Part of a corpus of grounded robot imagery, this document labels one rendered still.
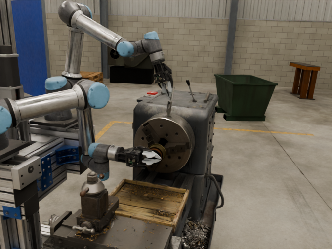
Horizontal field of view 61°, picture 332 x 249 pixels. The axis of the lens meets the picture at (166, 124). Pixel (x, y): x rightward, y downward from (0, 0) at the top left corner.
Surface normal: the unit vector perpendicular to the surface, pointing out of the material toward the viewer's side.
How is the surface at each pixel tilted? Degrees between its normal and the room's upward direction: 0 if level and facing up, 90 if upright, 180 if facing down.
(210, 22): 90
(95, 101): 89
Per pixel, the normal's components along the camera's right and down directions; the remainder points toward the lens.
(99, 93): 0.75, 0.21
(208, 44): -0.11, 0.29
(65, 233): 0.04, -0.95
